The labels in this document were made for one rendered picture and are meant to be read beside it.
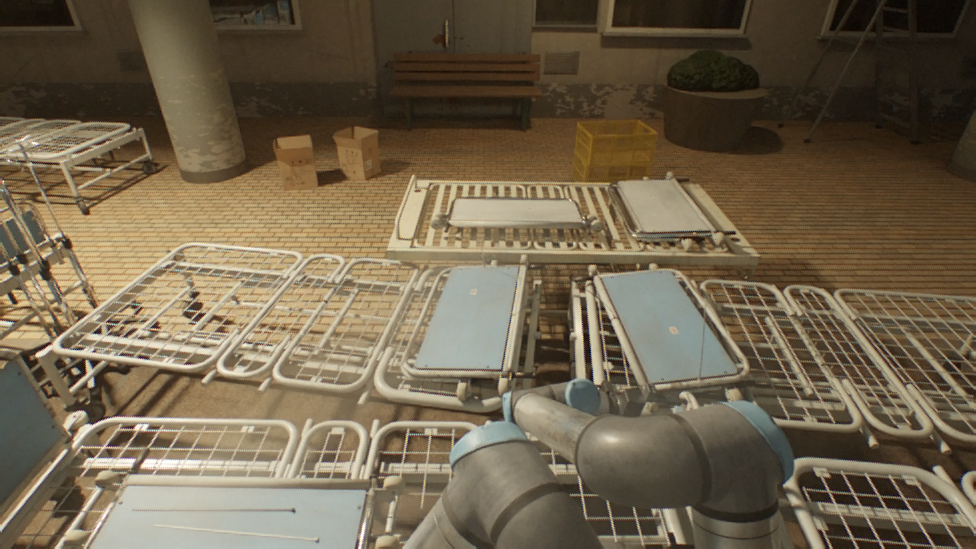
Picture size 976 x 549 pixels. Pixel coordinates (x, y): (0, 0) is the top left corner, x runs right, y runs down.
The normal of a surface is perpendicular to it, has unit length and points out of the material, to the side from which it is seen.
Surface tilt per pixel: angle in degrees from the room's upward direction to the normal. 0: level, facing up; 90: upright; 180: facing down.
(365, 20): 90
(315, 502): 5
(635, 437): 27
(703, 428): 2
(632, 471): 59
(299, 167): 90
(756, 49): 90
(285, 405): 0
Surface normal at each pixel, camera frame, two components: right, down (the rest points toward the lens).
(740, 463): 0.18, -0.15
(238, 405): 0.01, -0.86
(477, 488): -0.68, -0.31
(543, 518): -0.04, -0.69
